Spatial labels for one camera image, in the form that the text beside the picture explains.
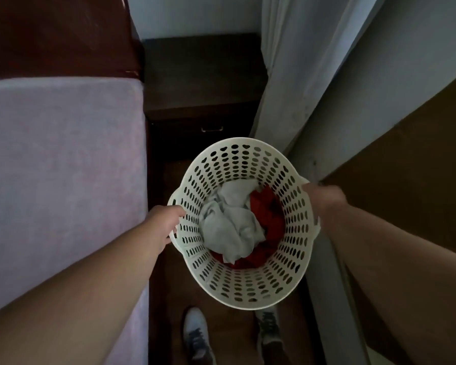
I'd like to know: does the person's right hand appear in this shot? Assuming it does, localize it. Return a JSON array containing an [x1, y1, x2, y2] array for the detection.
[[302, 182, 349, 224]]

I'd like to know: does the person's left hand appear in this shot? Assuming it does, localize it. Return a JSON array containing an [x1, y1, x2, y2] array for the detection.
[[143, 205, 186, 256]]

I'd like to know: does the white perforated plastic laundry basket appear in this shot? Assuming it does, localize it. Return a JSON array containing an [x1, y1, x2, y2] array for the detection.
[[167, 137, 321, 311]]

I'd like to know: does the person's right forearm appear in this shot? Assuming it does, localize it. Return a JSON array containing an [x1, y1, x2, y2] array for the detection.
[[321, 201, 456, 365]]

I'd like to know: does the person's left forearm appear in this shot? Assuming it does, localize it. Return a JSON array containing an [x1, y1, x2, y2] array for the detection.
[[0, 220, 165, 365]]

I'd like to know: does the light grey crumpled cloth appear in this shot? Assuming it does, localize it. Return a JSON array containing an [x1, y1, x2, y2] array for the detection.
[[199, 181, 268, 263]]

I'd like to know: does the red crumpled cloth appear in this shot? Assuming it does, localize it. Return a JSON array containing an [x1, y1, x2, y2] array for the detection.
[[212, 186, 286, 269]]

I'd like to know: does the bed with lilac sheet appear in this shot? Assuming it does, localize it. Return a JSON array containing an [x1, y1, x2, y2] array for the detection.
[[0, 77, 150, 365]]

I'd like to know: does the person's left white sneaker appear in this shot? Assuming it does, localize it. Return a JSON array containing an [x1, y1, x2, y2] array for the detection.
[[183, 307, 216, 365]]

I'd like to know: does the dark wooden nightstand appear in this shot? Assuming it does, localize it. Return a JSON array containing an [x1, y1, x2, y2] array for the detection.
[[142, 33, 268, 149]]

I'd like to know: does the person's right grey sneaker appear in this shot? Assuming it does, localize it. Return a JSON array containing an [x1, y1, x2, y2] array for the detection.
[[255, 306, 284, 365]]

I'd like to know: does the white sheer curtain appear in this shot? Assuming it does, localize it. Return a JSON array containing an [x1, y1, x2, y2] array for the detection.
[[250, 0, 388, 156]]

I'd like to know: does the dark wooden headboard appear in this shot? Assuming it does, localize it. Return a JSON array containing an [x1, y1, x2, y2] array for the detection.
[[0, 0, 144, 81]]

